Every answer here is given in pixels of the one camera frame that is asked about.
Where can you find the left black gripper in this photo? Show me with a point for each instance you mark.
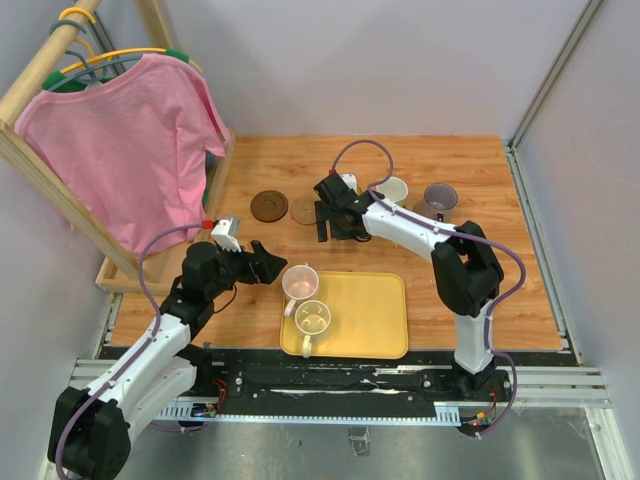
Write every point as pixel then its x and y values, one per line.
pixel 260 267

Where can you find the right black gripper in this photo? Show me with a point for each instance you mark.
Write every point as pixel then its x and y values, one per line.
pixel 323 215

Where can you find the woven rattan coaster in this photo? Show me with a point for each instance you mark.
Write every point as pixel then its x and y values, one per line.
pixel 303 210

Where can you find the pink translucent cup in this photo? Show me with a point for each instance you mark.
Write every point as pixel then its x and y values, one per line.
pixel 299 283

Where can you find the dark cork coaster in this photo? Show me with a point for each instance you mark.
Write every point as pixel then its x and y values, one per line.
pixel 269 206

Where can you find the clear cup white handle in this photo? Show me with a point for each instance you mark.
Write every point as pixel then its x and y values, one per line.
pixel 313 321

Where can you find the white cup green handle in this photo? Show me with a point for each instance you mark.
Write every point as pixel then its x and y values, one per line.
pixel 394 189

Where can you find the purple translucent cup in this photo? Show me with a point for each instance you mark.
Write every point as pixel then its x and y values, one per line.
pixel 438 202

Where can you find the brown wooden coaster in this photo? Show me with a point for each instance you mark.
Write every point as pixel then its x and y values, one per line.
pixel 338 232

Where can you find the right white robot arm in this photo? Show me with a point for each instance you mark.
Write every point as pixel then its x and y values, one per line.
pixel 466 271

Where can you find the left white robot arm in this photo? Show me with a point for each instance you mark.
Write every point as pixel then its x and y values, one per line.
pixel 94 428

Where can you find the yellow plastic tray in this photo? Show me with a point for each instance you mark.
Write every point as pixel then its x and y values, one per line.
pixel 369 317

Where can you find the wooden clothes rack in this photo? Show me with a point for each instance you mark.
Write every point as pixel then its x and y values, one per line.
pixel 153 273

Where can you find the pink t-shirt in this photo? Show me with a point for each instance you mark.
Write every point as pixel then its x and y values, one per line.
pixel 133 150

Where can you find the grey clothes hanger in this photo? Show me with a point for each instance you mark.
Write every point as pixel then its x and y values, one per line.
pixel 96 69

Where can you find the yellow clothes hanger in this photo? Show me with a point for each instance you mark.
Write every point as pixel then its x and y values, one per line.
pixel 157 27

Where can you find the green garment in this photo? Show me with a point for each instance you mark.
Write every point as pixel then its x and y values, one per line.
pixel 89 76

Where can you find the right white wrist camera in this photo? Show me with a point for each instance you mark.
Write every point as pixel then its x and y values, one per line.
pixel 350 180

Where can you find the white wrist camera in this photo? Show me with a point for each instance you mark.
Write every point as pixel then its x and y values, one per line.
pixel 223 232
pixel 350 180

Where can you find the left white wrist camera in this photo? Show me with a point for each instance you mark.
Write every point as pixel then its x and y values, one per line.
pixel 223 232

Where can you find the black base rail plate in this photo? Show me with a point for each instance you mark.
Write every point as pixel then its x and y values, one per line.
pixel 269 383

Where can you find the aluminium frame post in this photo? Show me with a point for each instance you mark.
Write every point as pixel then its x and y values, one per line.
pixel 578 33

